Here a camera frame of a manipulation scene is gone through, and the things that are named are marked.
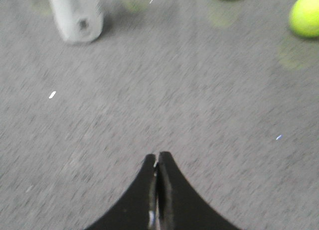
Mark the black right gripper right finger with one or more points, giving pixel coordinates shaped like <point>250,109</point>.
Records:
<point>180,206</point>

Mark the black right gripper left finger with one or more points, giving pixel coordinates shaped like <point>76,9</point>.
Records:
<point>136,209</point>

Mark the plain yellow tennis ball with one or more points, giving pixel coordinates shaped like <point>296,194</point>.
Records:
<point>304,18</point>

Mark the white blue tennis ball can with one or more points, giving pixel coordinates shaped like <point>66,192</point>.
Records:
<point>78,21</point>

